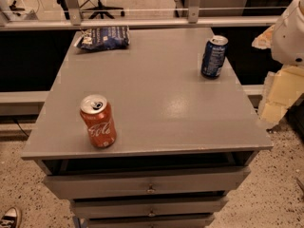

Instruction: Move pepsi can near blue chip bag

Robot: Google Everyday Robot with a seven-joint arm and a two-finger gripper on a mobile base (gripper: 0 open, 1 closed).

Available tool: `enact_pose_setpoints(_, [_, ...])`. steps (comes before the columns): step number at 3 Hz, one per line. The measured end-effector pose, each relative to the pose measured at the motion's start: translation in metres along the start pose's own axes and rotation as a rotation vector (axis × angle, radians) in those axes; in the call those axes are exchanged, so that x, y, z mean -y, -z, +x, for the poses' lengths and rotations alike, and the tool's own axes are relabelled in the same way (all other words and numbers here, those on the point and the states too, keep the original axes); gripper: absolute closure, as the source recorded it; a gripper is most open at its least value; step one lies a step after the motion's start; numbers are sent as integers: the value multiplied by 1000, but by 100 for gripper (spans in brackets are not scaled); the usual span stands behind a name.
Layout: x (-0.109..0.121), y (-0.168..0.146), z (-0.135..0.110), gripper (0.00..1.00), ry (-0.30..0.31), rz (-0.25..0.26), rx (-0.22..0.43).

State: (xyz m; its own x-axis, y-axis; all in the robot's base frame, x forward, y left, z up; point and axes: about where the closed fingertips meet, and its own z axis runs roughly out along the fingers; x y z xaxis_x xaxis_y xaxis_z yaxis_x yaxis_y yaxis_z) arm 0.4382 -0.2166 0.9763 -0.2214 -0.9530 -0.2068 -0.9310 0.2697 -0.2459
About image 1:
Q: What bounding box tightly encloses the grey drawer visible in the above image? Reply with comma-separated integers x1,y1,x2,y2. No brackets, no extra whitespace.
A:
88,214,214,228
71,196,228,219
44,166,250,200

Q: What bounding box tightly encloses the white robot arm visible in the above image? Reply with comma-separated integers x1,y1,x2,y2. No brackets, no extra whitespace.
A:
252,0,304,129

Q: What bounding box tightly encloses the top grey drawer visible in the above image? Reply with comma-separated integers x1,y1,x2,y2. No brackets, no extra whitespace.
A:
44,166,250,200

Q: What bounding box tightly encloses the middle grey drawer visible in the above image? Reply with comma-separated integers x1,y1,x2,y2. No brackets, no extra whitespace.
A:
71,196,228,219

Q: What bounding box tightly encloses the blue chip bag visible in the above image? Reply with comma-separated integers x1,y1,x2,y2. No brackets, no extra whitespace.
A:
74,26,130,51

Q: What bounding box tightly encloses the red coca cola can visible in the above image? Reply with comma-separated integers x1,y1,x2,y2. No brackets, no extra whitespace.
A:
80,95,117,148

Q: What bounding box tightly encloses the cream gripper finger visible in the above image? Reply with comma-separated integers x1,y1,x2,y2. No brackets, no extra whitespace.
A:
252,26,275,49
257,65,304,129

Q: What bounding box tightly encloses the black white sneaker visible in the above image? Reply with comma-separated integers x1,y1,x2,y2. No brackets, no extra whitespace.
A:
0,207,22,228

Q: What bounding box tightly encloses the bottom grey drawer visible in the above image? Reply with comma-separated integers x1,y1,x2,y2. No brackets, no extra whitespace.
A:
88,214,214,228

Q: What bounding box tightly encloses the blue pepsi can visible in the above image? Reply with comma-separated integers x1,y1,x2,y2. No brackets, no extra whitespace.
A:
200,35,228,79

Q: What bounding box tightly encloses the grey metal railing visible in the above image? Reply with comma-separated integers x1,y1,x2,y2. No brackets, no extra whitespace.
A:
1,0,293,31

